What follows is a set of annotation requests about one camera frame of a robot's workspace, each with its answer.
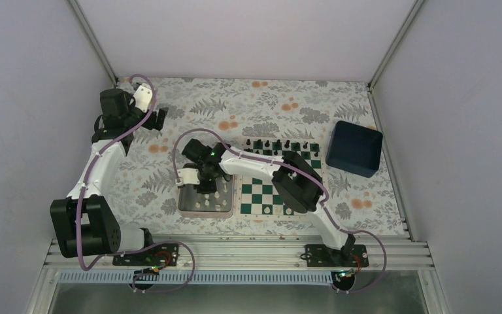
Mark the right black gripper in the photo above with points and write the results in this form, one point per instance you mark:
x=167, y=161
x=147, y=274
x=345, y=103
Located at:
x=210, y=188

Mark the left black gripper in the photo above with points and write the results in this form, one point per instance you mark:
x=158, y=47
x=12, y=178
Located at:
x=150, y=124

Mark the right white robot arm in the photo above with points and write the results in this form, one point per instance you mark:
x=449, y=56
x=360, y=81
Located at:
x=235, y=161

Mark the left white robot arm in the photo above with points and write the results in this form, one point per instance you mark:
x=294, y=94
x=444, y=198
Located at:
x=84, y=219

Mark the metal tray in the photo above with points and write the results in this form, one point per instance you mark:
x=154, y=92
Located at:
x=218, y=205

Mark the green white chessboard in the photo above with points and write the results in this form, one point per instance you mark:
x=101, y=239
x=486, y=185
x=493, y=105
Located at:
x=300, y=188

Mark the floral table mat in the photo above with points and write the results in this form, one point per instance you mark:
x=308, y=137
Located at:
x=144, y=191

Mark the dark blue box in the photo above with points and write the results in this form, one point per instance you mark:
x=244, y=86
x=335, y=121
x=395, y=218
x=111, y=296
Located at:
x=355, y=149

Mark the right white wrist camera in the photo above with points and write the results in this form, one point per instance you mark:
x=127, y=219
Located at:
x=187, y=176

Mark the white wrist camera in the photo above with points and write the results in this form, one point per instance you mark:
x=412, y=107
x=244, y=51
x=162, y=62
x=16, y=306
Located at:
x=143, y=97
x=187, y=176

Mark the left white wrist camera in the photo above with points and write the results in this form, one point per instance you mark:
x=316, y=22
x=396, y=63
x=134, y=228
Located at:
x=143, y=97

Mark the aluminium frame rail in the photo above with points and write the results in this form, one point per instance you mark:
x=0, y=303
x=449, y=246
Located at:
x=276, y=254

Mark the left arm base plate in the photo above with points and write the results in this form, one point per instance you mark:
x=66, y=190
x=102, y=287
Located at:
x=157, y=257

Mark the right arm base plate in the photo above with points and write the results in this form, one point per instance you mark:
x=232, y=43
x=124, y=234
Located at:
x=320, y=256

